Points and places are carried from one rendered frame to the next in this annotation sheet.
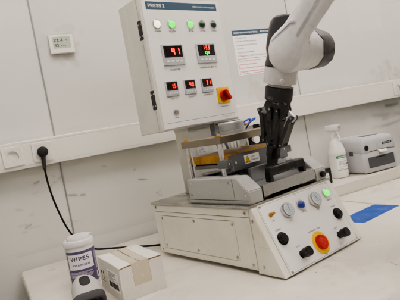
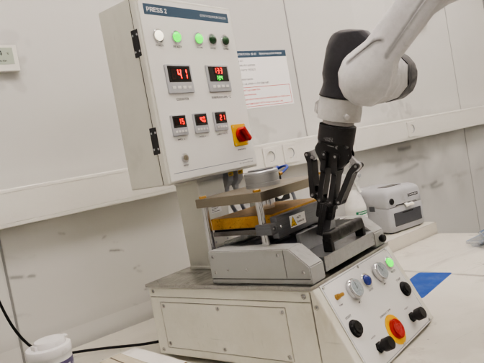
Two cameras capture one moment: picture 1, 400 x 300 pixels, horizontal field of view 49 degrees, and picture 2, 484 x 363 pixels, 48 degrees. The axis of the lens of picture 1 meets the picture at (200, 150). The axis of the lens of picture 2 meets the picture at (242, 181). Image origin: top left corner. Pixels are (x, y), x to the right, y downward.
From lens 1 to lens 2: 26 cm
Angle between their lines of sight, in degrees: 12
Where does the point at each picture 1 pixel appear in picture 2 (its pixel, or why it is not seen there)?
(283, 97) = (345, 138)
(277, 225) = (346, 311)
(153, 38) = (154, 55)
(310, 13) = (405, 29)
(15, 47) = not seen: outside the picture
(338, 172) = not seen: hidden behind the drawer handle
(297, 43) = (385, 67)
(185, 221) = (203, 310)
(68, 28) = (9, 37)
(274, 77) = (336, 111)
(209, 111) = (224, 155)
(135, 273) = not seen: outside the picture
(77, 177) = (24, 250)
